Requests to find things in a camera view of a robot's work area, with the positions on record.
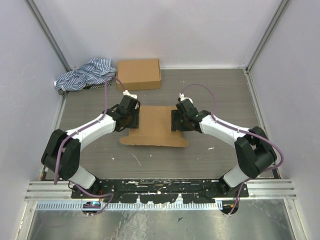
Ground brown cardboard blanks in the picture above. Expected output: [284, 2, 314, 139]
[119, 105, 189, 148]

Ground brown cardboard box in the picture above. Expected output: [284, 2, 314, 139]
[116, 58, 162, 92]

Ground blue striped crumpled cloth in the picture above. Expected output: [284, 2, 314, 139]
[53, 57, 117, 96]

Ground aluminium frame rail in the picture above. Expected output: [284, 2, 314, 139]
[24, 180, 76, 201]

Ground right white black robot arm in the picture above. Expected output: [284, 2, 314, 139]
[171, 96, 277, 198]

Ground slotted grey cable duct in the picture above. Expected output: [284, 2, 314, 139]
[35, 200, 223, 211]

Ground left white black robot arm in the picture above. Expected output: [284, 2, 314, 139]
[41, 91, 141, 199]

